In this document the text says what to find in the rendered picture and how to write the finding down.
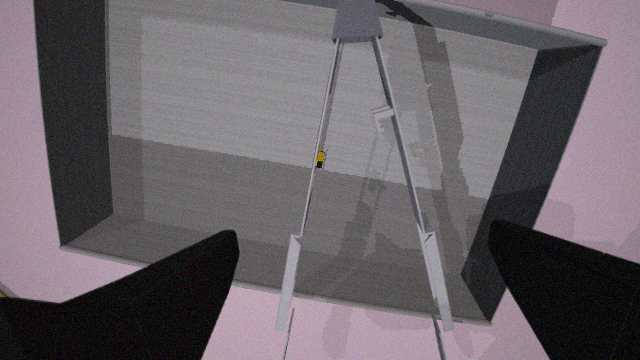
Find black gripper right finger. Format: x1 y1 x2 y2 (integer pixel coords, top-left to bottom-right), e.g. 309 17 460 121
488 220 640 360

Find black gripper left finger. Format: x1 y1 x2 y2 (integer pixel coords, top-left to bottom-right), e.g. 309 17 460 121
0 229 239 360

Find grey roasting tin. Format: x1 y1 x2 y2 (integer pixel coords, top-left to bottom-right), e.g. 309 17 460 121
32 0 608 326

